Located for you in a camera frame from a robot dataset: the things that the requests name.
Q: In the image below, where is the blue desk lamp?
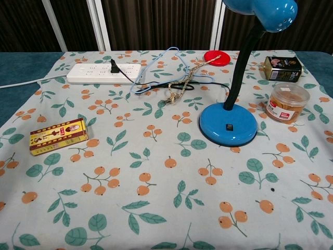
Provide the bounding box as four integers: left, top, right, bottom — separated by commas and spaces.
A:
198, 0, 299, 148

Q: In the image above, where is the floral orange-fruit tablecloth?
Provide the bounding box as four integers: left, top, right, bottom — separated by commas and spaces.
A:
0, 49, 333, 250

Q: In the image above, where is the red round disc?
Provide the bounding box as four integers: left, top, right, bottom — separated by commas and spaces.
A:
203, 50, 232, 67

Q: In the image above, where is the white power strip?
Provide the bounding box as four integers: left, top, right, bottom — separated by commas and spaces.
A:
66, 62, 143, 85

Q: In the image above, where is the yellow red cardboard box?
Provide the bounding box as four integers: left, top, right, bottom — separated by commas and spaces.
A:
29, 117, 91, 157

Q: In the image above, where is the clear plastic snack jar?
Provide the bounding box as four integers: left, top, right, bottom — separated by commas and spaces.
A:
265, 83, 311, 124

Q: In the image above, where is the dark rectangular tin can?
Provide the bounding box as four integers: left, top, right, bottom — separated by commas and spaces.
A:
263, 55, 304, 83

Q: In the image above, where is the teal table cover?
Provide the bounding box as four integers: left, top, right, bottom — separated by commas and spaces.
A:
0, 49, 333, 128

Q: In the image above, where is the braided beige rope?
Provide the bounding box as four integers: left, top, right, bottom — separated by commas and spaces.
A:
164, 54, 223, 106

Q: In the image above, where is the light blue cable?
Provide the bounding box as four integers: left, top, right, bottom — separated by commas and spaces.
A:
130, 46, 216, 95

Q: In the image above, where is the black plug with cable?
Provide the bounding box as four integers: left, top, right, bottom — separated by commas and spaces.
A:
110, 58, 232, 104

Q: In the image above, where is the white frame post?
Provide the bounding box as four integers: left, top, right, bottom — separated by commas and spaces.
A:
41, 0, 69, 52
208, 0, 226, 52
86, 0, 112, 52

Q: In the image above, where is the white power strip cable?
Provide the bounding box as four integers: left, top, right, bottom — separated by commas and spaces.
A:
0, 74, 69, 90

